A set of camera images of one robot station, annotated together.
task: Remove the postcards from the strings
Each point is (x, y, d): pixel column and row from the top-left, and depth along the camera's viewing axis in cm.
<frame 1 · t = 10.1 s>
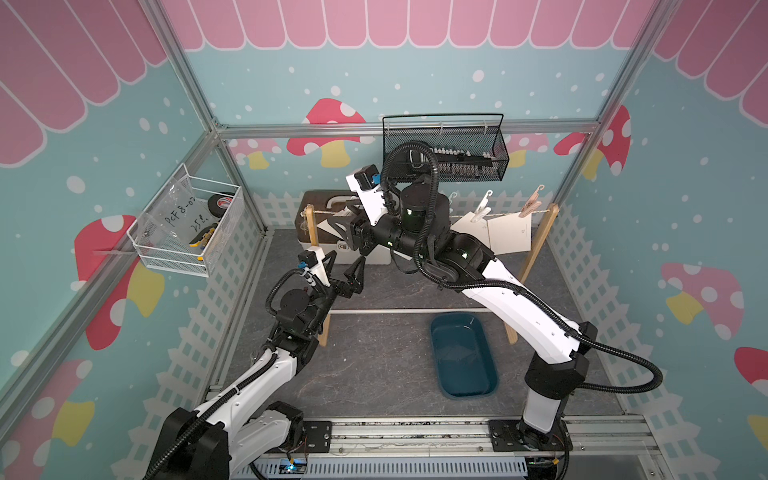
left hand: (352, 259, 74), fingers open
right hand: (338, 212, 56), fingers open
teal plastic tray: (464, 364, 91), on the table
black tape roll: (218, 204, 82), point 35 cm above the table

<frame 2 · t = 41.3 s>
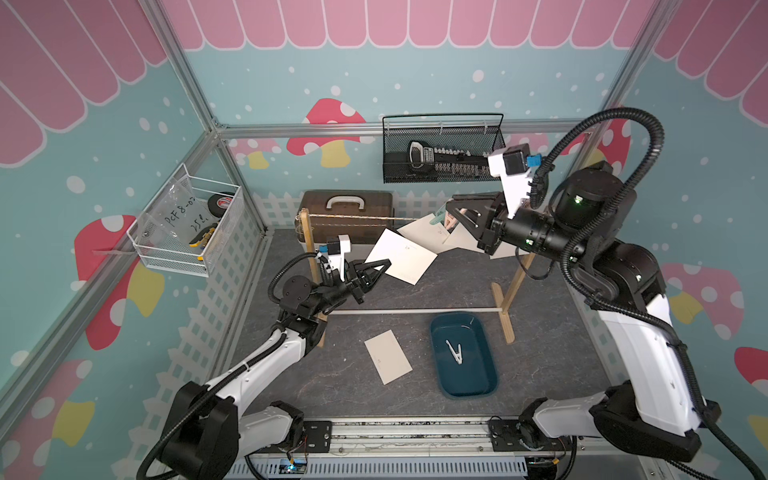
left hand: (392, 268, 66), fingers closed
right hand: (450, 203, 48), fingers closed
white postcard: (388, 357, 89), on the table
white clothespin: (457, 355, 89), on the table
the other named things where they were.

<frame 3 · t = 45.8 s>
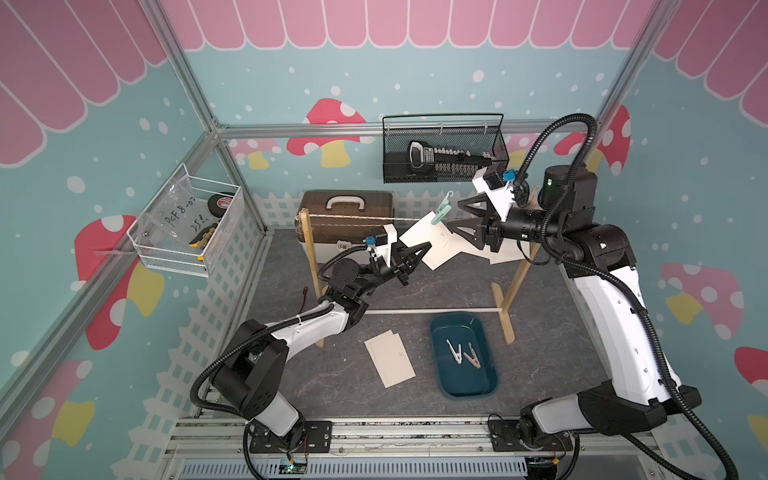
left hand: (432, 248, 68), fingers closed
right hand: (456, 214, 58), fingers open
pink clothespin: (474, 358, 87), point 2 cm above the table
the other named things where they were.

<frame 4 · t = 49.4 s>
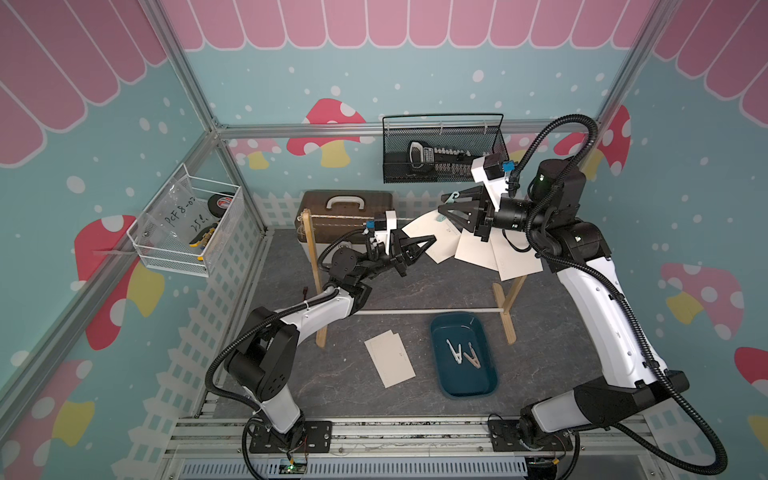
left hand: (437, 243, 65), fingers closed
right hand: (442, 205, 57), fingers closed
white postcard 3: (507, 263, 69), point 34 cm above the table
the other named things where they were.

